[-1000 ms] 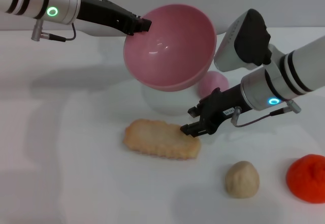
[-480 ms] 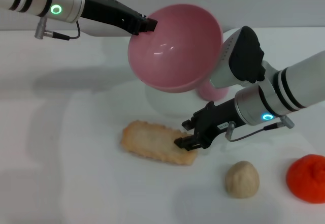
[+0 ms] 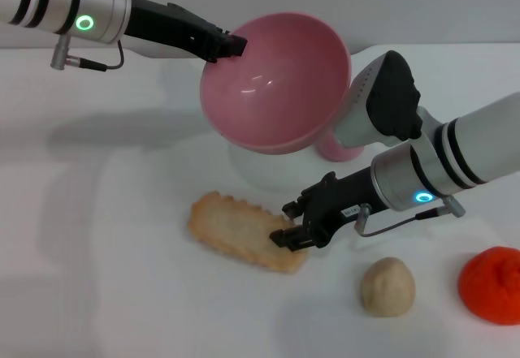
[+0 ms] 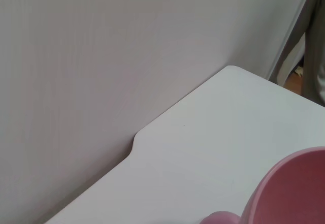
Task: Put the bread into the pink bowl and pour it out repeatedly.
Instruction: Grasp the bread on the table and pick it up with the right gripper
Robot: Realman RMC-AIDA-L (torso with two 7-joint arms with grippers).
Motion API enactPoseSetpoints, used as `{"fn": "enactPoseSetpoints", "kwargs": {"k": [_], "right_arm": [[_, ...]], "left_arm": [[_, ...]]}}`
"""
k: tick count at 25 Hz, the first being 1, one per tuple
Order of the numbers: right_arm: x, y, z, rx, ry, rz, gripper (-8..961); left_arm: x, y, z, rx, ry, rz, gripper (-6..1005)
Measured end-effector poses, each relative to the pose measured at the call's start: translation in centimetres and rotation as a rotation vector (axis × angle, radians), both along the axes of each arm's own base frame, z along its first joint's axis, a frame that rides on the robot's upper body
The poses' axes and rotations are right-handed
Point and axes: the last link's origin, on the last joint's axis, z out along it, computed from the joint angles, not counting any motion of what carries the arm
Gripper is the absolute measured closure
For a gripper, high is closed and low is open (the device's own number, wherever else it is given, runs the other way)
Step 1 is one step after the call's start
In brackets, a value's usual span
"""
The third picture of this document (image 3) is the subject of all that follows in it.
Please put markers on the ridged orange bread loaf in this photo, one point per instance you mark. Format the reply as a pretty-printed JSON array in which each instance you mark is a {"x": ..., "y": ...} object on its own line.
[{"x": 239, "y": 228}]

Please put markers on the orange-red swirl bun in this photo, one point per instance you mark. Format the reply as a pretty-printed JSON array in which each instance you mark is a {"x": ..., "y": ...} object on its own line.
[{"x": 491, "y": 287}]

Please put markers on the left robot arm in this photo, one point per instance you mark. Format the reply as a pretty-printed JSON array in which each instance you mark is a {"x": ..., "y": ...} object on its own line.
[{"x": 61, "y": 1}]

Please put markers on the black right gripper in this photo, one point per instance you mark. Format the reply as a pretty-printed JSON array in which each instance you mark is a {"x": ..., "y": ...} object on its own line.
[{"x": 337, "y": 208}]

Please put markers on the pink plastic bowl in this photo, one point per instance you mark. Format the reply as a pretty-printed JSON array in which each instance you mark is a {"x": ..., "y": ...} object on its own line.
[{"x": 276, "y": 86}]

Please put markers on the beige round bun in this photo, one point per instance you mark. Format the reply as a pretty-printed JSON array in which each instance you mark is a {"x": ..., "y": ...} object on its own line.
[{"x": 388, "y": 288}]

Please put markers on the pink round bun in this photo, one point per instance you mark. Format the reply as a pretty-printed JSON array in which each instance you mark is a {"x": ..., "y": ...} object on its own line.
[{"x": 339, "y": 151}]

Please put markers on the right wrist camera housing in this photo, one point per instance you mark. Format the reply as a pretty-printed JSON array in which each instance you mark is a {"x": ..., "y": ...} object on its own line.
[{"x": 382, "y": 102}]

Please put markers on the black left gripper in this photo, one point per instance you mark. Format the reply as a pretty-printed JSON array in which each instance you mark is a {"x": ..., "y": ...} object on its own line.
[{"x": 170, "y": 25}]

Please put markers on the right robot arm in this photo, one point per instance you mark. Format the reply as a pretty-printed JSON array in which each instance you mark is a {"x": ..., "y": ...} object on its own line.
[{"x": 447, "y": 163}]

